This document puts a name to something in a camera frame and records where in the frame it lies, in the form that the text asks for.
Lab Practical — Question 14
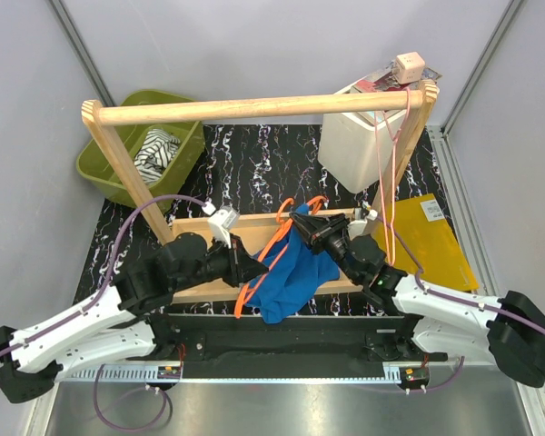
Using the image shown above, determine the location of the purple floor cable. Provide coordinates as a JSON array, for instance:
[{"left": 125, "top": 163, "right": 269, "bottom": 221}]
[{"left": 94, "top": 362, "right": 173, "bottom": 429}]

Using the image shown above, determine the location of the blue tank top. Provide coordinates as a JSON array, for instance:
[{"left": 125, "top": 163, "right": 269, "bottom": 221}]
[{"left": 243, "top": 225, "right": 341, "bottom": 324}]

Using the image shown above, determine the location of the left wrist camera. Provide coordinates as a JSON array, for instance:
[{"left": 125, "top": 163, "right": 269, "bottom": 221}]
[{"left": 207, "top": 206, "right": 240, "bottom": 248}]

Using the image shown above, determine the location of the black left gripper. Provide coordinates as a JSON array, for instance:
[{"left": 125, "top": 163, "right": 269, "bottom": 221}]
[{"left": 173, "top": 232, "right": 269, "bottom": 292}]

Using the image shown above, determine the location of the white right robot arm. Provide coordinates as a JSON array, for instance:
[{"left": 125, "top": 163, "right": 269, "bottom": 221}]
[{"left": 290, "top": 212, "right": 545, "bottom": 388}]

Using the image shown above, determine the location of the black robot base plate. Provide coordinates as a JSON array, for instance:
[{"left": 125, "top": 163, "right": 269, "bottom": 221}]
[{"left": 145, "top": 313, "right": 448, "bottom": 382}]

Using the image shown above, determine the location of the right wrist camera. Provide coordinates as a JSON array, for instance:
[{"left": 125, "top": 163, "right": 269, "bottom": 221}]
[{"left": 347, "top": 207, "right": 379, "bottom": 240}]

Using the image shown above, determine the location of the white storage box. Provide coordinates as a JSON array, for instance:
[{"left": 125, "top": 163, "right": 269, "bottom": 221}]
[{"left": 317, "top": 88, "right": 437, "bottom": 193}]

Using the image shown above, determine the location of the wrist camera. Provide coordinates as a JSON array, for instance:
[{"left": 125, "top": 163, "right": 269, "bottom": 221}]
[
  {"left": 207, "top": 206, "right": 240, "bottom": 248},
  {"left": 347, "top": 207, "right": 379, "bottom": 240}
]

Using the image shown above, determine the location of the striped white tank top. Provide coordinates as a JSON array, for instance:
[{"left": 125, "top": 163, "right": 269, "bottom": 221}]
[{"left": 134, "top": 128, "right": 181, "bottom": 185}]

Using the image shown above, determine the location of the beige cube power socket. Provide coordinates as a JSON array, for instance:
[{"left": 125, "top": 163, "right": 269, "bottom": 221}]
[{"left": 392, "top": 52, "right": 426, "bottom": 84}]

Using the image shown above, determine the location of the yellow padded envelope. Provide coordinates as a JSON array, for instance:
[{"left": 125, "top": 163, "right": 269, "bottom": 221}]
[{"left": 393, "top": 193, "right": 479, "bottom": 292}]

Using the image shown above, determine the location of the green plastic basket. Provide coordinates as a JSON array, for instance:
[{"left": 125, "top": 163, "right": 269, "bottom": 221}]
[{"left": 76, "top": 89, "right": 205, "bottom": 209}]

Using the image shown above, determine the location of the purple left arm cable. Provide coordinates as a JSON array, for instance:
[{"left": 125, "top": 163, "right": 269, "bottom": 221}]
[{"left": 0, "top": 194, "right": 217, "bottom": 390}]

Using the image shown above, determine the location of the pink wire hanger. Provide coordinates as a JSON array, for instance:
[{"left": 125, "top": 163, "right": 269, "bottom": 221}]
[{"left": 379, "top": 86, "right": 411, "bottom": 266}]

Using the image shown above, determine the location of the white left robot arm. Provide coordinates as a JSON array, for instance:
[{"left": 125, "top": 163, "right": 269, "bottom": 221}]
[{"left": 0, "top": 233, "right": 269, "bottom": 404}]

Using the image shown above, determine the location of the orange plastic hanger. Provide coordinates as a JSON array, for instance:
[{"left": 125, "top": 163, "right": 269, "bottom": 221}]
[{"left": 233, "top": 195, "right": 328, "bottom": 319}]

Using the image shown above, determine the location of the wooden clothes rack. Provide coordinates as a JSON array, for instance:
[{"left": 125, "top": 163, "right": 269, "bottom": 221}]
[{"left": 81, "top": 90, "right": 426, "bottom": 311}]

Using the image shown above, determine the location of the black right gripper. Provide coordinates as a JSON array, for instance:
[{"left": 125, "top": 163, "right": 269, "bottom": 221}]
[{"left": 290, "top": 213, "right": 362, "bottom": 284}]

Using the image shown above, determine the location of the stack of books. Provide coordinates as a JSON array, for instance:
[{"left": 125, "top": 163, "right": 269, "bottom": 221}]
[{"left": 337, "top": 61, "right": 442, "bottom": 94}]

